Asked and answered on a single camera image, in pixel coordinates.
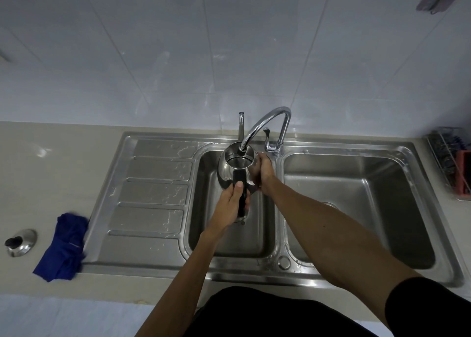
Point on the person's right hand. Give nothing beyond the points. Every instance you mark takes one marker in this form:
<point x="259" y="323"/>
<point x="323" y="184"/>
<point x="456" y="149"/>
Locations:
<point x="265" y="174"/>

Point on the person's left hand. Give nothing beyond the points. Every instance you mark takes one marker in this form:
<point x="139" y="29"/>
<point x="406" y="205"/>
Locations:
<point x="226" y="209"/>

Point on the person's left thumb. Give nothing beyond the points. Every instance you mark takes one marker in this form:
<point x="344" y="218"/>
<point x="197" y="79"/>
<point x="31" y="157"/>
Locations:
<point x="239" y="190"/>

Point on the person's right fingers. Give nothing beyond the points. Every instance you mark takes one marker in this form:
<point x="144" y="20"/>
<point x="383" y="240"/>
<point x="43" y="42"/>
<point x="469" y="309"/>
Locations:
<point x="259" y="160"/>

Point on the person's left forearm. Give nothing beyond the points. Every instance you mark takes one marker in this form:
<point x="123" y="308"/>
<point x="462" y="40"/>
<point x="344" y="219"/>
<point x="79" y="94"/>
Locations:
<point x="180" y="289"/>

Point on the person's right forearm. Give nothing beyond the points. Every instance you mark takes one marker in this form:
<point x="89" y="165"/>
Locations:
<point x="331" y="237"/>

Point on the thin chrome tap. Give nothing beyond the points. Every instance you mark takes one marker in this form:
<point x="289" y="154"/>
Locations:
<point x="241" y="125"/>

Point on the curved chrome faucet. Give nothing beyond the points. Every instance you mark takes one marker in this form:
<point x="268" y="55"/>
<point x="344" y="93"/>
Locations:
<point x="272" y="114"/>

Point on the stainless steel double sink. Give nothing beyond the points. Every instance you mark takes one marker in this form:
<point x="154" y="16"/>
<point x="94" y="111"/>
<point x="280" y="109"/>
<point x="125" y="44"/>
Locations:
<point x="154" y="193"/>

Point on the black shirt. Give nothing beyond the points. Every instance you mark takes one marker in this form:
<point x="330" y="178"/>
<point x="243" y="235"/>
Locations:
<point x="279" y="314"/>

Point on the blue cloth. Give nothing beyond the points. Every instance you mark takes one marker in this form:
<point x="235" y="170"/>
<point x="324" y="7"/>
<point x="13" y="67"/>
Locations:
<point x="64" y="248"/>

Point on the red plastic container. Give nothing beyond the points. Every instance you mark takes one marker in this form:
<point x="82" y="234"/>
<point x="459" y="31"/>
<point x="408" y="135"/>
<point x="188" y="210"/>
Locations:
<point x="463" y="173"/>

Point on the steel kettle lid black knob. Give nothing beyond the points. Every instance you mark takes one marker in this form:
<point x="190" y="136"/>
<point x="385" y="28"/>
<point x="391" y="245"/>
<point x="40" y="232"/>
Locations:
<point x="22" y="241"/>

